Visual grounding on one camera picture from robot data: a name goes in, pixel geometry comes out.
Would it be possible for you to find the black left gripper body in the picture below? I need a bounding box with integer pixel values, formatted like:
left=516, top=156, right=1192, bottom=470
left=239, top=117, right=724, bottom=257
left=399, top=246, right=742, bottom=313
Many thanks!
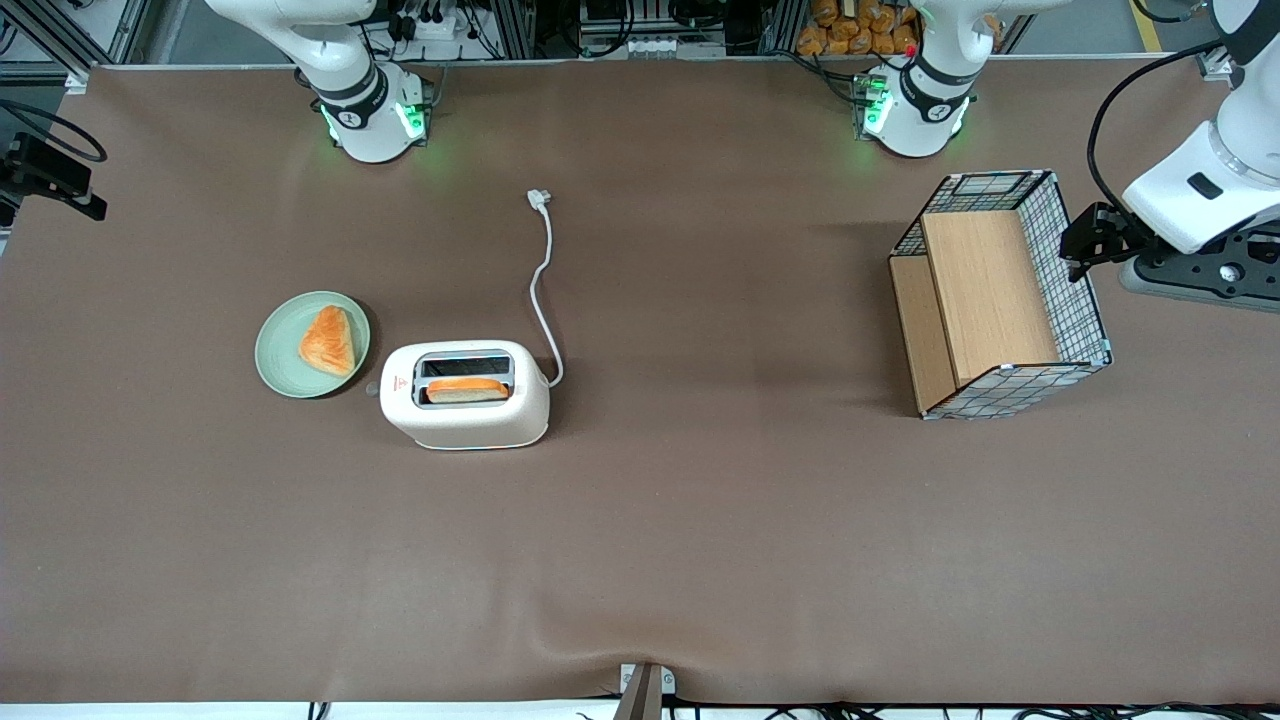
left=1092, top=204, right=1161, bottom=265

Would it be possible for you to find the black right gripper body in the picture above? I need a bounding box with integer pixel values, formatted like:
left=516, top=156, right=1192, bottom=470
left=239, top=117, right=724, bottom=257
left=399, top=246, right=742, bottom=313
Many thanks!
left=0, top=133, right=94, bottom=201

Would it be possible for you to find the white toaster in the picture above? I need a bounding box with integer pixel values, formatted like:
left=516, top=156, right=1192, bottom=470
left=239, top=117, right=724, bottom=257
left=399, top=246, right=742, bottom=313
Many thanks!
left=365, top=340, right=553, bottom=452

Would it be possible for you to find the green plate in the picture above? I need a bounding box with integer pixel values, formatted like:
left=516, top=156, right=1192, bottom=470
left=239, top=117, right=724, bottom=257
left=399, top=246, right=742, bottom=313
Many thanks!
left=254, top=290, right=372, bottom=400

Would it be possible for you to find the triangular orange bread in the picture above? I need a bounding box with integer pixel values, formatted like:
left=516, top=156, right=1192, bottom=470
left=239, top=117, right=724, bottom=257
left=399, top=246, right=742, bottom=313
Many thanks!
left=298, top=305, right=358, bottom=379

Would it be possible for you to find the bag of bread rolls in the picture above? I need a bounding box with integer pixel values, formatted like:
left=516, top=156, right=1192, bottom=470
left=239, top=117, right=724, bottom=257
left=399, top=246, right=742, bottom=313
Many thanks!
left=796, top=0, right=922, bottom=58

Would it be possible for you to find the white power strip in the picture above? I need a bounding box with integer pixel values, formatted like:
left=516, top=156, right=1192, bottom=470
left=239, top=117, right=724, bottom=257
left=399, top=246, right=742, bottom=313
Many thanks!
left=392, top=8, right=473, bottom=43
left=618, top=34, right=728, bottom=58

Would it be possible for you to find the toast slice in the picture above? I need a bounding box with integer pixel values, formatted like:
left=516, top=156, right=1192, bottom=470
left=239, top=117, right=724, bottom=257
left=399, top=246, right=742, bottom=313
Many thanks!
left=426, top=376, right=510, bottom=405

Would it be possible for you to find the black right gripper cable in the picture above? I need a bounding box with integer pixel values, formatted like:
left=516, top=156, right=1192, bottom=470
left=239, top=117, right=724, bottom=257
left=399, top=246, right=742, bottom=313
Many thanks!
left=0, top=99, right=107, bottom=164

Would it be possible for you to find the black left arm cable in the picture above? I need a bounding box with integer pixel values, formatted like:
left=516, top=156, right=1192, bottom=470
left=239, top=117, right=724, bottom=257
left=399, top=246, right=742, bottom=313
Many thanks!
left=1087, top=40, right=1227, bottom=217

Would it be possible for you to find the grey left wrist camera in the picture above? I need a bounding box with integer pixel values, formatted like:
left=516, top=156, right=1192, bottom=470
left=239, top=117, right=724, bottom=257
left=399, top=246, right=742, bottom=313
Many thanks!
left=1118, top=228, right=1280, bottom=314

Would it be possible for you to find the wire basket with wooden panels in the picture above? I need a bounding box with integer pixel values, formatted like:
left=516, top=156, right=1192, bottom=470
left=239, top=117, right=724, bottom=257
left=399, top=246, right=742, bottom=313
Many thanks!
left=888, top=169, right=1114, bottom=422

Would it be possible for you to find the aluminium frame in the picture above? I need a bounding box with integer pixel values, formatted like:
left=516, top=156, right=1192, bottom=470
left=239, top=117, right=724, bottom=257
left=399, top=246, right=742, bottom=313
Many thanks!
left=0, top=0, right=153, bottom=81

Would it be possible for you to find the white toaster power cord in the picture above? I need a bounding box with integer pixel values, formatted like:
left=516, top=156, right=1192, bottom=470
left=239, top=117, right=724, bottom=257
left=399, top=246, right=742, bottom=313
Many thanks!
left=526, top=188, right=565, bottom=390

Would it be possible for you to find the metal bracket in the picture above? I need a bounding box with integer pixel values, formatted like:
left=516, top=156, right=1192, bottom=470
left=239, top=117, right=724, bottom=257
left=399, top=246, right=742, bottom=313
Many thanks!
left=612, top=662, right=678, bottom=720

